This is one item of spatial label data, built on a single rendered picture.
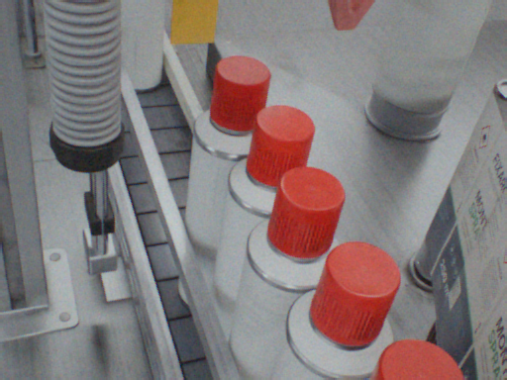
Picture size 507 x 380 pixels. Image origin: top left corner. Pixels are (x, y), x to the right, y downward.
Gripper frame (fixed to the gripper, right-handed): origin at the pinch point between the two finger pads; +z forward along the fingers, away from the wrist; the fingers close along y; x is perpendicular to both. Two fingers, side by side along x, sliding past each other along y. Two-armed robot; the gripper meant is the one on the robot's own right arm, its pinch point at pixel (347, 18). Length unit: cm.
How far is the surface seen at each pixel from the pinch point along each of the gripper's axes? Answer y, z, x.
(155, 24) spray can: 20.3, 10.5, 8.9
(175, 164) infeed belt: 8.2, 18.6, 10.1
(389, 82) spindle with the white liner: 10.1, 13.8, -13.2
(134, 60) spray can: 20.3, 14.5, 11.2
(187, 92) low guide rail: 14.7, 15.2, 7.1
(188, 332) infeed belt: -10.6, 18.7, 14.4
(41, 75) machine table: 32.7, 23.0, 19.7
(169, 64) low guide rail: 20.1, 15.2, 7.5
